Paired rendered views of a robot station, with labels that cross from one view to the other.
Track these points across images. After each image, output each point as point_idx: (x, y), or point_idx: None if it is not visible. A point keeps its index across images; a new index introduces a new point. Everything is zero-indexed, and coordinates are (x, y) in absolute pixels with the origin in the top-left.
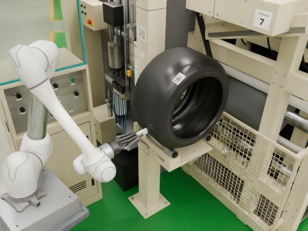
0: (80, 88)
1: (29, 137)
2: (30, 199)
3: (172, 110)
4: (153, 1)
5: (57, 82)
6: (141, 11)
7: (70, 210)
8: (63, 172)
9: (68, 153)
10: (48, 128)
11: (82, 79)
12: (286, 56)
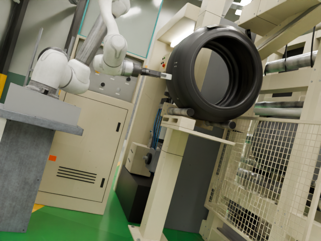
0: (133, 78)
1: (75, 59)
2: (43, 87)
3: (198, 49)
4: (211, 5)
5: None
6: (201, 15)
7: (67, 115)
8: (82, 147)
9: (96, 129)
10: (93, 92)
11: None
12: None
